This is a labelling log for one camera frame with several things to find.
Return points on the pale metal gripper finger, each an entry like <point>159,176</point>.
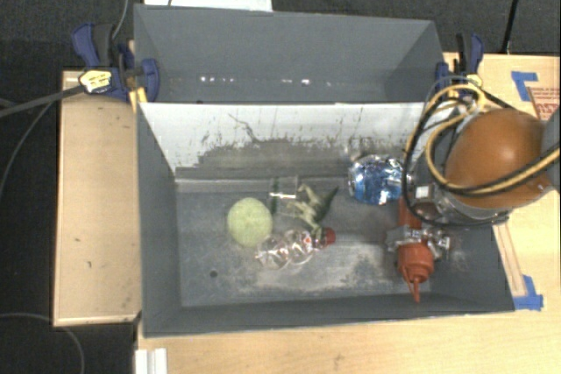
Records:
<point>401,237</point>
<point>438,242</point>

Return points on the red squeeze bottle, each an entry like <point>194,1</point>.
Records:
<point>415,263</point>

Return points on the blue and silver crumpled packet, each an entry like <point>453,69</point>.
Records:
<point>374,181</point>

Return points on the green toy dinosaur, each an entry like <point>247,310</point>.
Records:
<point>311,208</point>

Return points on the clear plastic bottle red cap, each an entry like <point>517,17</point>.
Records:
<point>289,249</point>

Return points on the clear glass cup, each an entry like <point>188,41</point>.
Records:
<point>285,188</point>

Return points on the yellow-green ball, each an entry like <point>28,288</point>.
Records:
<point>250,222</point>

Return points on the grey metal bin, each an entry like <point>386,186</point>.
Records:
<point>263,52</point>

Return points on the pale wood board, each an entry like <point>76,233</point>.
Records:
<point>96,206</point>

